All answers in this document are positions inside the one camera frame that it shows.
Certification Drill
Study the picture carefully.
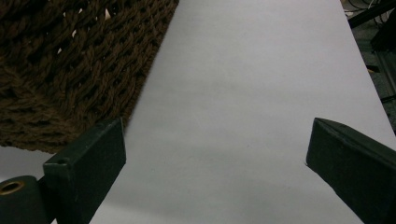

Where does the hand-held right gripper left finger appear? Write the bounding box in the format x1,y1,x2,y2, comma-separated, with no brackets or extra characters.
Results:
42,117,127,224

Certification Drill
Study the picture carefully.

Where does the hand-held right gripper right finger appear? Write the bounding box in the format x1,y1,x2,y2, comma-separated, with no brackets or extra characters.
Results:
305,117,396,224

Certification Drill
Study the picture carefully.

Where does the brown woven basket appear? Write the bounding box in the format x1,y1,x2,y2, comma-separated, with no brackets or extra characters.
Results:
0,0,180,155

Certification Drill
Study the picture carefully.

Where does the black metal stand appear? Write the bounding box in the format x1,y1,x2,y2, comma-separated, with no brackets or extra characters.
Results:
347,0,396,104

